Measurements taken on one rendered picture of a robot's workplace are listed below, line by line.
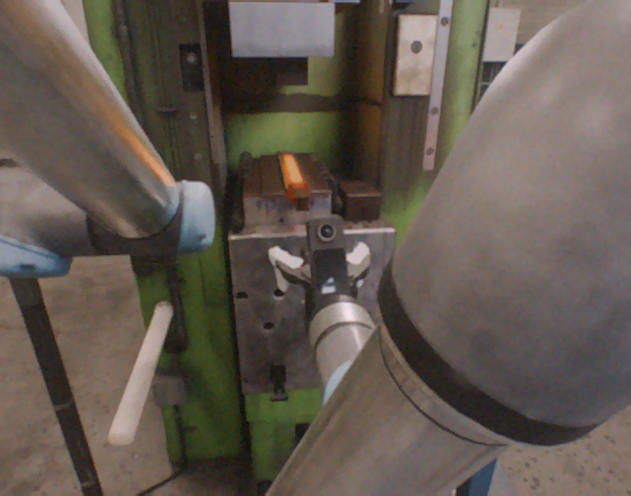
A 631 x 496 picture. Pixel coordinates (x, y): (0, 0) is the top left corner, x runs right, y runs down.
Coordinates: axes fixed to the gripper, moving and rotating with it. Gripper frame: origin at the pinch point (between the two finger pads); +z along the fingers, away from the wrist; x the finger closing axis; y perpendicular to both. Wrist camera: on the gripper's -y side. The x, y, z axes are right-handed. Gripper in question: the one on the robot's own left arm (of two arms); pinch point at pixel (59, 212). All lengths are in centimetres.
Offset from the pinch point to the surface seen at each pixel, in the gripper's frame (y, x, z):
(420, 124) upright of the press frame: 7, -82, -5
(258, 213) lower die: -5.5, -38.2, 7.9
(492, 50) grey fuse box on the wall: 226, -643, 328
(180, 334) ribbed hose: -29, -21, 45
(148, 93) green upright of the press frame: 27.2, -22.9, 15.0
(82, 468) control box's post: -55, 10, 50
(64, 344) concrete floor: -27, 13, 160
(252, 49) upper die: 23.5, -38.8, -9.2
